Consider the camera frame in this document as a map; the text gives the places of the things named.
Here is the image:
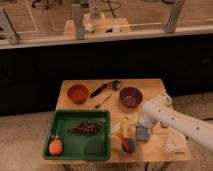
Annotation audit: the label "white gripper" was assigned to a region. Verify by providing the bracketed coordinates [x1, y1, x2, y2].
[137, 115, 157, 129]

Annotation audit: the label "grey sponge block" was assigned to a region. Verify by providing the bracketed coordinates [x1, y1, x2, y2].
[136, 126, 149, 142]

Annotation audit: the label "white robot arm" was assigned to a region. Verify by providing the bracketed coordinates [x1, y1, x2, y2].
[138, 93, 213, 151]

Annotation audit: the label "green plastic tray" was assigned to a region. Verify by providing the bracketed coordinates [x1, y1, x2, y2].
[42, 110, 111, 161]

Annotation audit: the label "white scoop utensil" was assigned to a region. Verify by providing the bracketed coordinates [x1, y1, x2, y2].
[111, 117, 129, 134]

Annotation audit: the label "purple bowl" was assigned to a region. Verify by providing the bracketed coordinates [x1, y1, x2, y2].
[119, 87, 143, 108]

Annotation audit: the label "wooden table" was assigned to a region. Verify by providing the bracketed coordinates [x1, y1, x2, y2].
[42, 80, 191, 164]

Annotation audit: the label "grey cup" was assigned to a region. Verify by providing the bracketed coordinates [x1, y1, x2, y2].
[121, 138, 136, 156]

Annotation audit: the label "white stacked cups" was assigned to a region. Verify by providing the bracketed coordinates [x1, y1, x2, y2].
[164, 130, 186, 152]

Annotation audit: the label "pile of dark beans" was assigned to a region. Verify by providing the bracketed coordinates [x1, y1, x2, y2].
[68, 121, 100, 135]

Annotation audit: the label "orange bowl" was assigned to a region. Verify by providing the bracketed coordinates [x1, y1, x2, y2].
[67, 84, 89, 104]

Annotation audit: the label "orange scrub brush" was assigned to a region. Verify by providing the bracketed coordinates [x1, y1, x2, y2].
[49, 136, 63, 156]

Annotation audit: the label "black handled dish brush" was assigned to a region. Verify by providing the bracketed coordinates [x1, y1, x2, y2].
[90, 80, 121, 98]

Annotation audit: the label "grey metal post right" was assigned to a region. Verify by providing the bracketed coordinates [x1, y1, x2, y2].
[165, 0, 185, 33]

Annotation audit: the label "grey metal post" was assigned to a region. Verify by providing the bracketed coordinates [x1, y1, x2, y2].
[165, 0, 185, 33]
[0, 8, 19, 45]
[72, 4, 85, 40]

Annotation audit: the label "grey metal post middle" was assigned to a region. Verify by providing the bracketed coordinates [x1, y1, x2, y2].
[72, 4, 85, 40]

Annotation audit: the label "grey metal post left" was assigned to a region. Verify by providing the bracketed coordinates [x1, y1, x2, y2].
[0, 8, 19, 45]

